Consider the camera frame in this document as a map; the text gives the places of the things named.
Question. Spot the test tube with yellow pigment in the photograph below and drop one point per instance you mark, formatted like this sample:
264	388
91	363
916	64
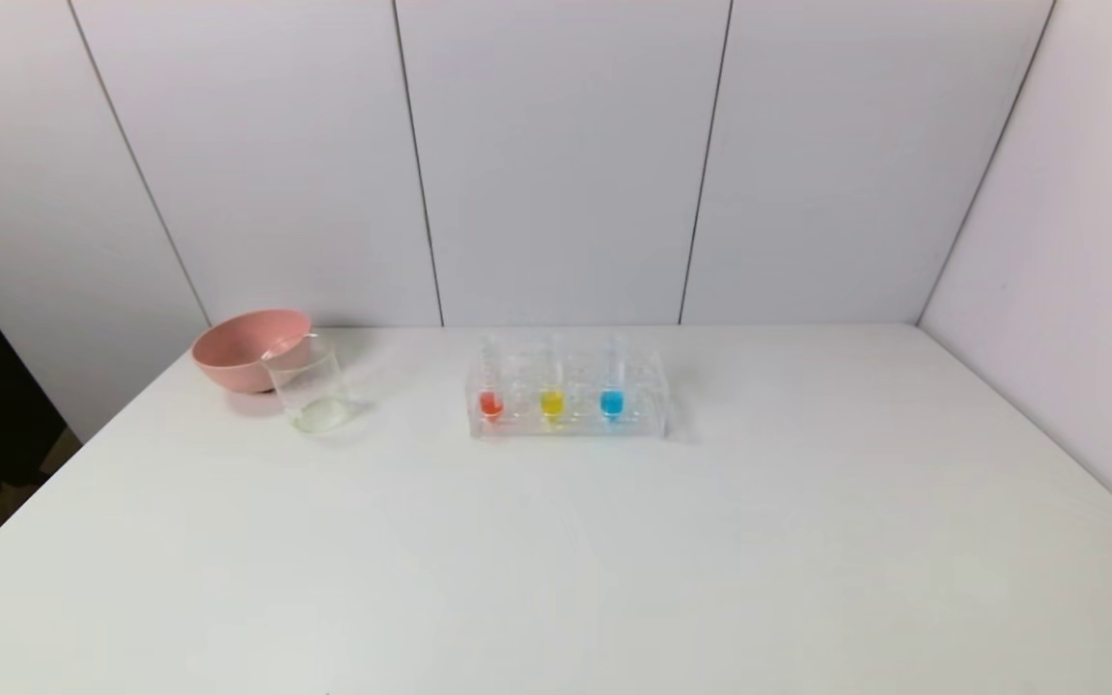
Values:
552	403

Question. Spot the test tube with blue pigment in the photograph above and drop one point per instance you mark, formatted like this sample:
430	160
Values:
612	403

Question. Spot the clear acrylic test tube rack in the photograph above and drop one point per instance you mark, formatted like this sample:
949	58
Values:
580	420

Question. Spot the test tube with red pigment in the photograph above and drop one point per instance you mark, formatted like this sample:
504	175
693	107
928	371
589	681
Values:
490	403

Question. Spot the clear glass beaker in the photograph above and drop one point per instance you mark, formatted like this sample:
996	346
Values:
310	396

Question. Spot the pink plastic bowl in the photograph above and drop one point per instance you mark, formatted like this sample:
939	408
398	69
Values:
233	357

